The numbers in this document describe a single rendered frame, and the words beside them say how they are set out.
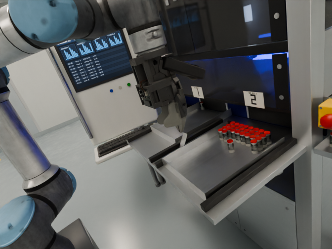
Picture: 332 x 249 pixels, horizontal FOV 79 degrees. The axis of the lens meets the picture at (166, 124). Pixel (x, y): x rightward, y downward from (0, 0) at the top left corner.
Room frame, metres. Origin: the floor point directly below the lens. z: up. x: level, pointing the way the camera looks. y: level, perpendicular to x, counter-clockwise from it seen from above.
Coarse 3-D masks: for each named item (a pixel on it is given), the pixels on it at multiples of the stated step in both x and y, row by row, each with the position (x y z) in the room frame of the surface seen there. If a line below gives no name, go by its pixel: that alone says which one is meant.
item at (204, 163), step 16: (192, 144) 0.71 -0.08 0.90; (208, 144) 0.70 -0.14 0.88; (224, 144) 0.67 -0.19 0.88; (240, 144) 0.64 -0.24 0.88; (272, 144) 0.58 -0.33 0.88; (176, 160) 0.66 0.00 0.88; (192, 160) 0.63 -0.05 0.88; (208, 160) 0.60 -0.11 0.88; (224, 160) 0.57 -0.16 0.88; (240, 160) 0.55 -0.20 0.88; (256, 160) 0.50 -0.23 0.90; (176, 176) 0.57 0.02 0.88; (192, 176) 0.54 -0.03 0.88; (208, 176) 0.52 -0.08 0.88; (224, 176) 0.50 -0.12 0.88; (208, 192) 0.42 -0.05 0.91
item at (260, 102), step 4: (244, 92) 0.72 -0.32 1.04; (248, 92) 0.70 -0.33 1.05; (252, 92) 0.68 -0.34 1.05; (256, 92) 0.67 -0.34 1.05; (260, 92) 0.65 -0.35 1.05; (244, 96) 0.72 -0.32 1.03; (248, 96) 0.70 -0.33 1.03; (252, 96) 0.68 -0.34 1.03; (256, 96) 0.67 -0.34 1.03; (260, 96) 0.65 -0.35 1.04; (248, 100) 0.70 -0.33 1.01; (252, 100) 0.69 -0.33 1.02; (256, 100) 0.67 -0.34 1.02; (260, 100) 0.65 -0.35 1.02; (248, 104) 0.71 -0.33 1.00; (252, 104) 0.69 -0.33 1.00; (256, 104) 0.67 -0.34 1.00; (260, 104) 0.66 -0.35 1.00; (264, 108) 0.64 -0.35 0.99
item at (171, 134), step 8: (192, 112) 1.10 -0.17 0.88; (200, 112) 1.06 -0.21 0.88; (208, 112) 1.02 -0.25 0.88; (216, 112) 0.99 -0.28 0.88; (224, 112) 0.89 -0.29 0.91; (192, 120) 0.99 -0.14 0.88; (200, 120) 0.96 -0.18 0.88; (208, 120) 0.85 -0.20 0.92; (152, 128) 0.99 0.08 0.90; (160, 128) 1.01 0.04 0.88; (168, 128) 0.98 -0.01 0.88; (176, 128) 0.95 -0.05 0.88; (184, 128) 0.92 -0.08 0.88; (192, 128) 0.89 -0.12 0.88; (200, 128) 0.83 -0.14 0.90; (168, 136) 0.83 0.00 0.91; (176, 136) 0.86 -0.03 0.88
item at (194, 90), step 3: (192, 87) 1.03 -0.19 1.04; (195, 87) 1.00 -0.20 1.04; (198, 87) 0.98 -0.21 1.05; (201, 87) 0.96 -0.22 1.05; (192, 90) 1.03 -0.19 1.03; (195, 90) 1.01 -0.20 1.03; (198, 90) 0.98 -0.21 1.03; (201, 90) 0.96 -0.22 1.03; (195, 93) 1.01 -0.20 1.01; (201, 93) 0.97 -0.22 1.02; (195, 96) 1.02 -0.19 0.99; (198, 96) 1.00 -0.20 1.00; (201, 96) 0.97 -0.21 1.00
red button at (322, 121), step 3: (327, 114) 0.45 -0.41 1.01; (330, 114) 0.45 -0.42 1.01; (324, 117) 0.45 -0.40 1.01; (327, 117) 0.44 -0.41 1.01; (330, 117) 0.44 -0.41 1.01; (321, 120) 0.45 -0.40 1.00; (324, 120) 0.44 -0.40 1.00; (327, 120) 0.44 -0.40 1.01; (330, 120) 0.43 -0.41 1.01; (321, 123) 0.45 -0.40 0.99; (324, 123) 0.44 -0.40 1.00; (327, 123) 0.44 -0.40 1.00; (330, 123) 0.43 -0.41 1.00; (324, 126) 0.44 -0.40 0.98; (327, 126) 0.44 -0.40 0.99; (330, 126) 0.43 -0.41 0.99
